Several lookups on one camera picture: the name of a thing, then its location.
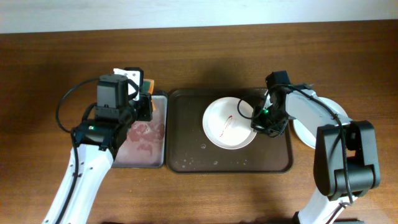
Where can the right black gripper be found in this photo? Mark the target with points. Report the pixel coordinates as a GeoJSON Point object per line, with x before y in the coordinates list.
{"type": "Point", "coordinates": [259, 126]}

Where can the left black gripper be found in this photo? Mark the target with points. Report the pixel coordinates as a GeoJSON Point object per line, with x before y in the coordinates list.
{"type": "Point", "coordinates": [145, 101]}

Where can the orange green scrub sponge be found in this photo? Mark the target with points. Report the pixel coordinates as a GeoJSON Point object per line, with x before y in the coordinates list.
{"type": "Point", "coordinates": [146, 91]}

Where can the pinkish white plate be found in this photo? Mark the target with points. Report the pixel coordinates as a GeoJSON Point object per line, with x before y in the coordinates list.
{"type": "Point", "coordinates": [225, 126]}

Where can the pale green plate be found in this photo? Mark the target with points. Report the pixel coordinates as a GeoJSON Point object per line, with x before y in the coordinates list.
{"type": "Point", "coordinates": [333, 106]}

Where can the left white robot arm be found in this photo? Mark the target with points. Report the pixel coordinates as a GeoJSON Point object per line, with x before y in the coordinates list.
{"type": "Point", "coordinates": [96, 142]}

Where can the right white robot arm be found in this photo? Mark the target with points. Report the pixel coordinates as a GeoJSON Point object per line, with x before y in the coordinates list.
{"type": "Point", "coordinates": [346, 164]}

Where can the small tray with soapy water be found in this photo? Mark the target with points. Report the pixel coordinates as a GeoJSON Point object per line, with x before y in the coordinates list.
{"type": "Point", "coordinates": [145, 143]}

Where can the large brown serving tray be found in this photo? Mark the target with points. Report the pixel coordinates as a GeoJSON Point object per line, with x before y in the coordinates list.
{"type": "Point", "coordinates": [188, 150]}

